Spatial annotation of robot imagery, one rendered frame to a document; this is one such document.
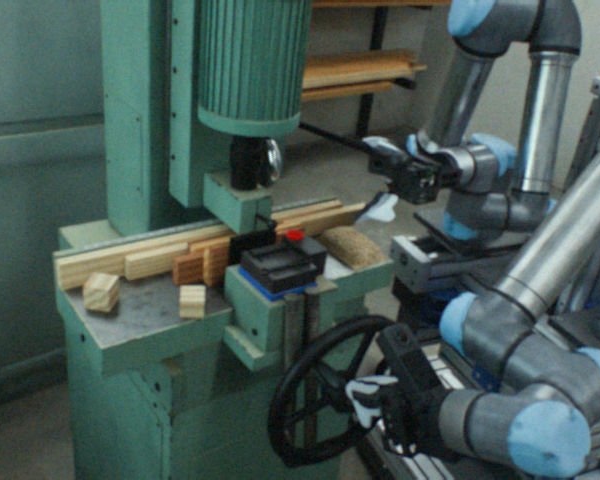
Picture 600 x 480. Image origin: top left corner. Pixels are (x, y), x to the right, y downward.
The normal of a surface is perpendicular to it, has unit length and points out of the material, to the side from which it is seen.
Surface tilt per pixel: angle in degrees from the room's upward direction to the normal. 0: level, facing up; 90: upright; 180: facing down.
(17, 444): 0
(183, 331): 90
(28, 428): 0
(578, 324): 0
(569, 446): 59
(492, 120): 90
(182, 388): 90
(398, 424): 91
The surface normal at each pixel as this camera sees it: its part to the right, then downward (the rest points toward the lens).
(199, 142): 0.58, 0.44
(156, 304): 0.11, -0.88
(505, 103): -0.77, 0.22
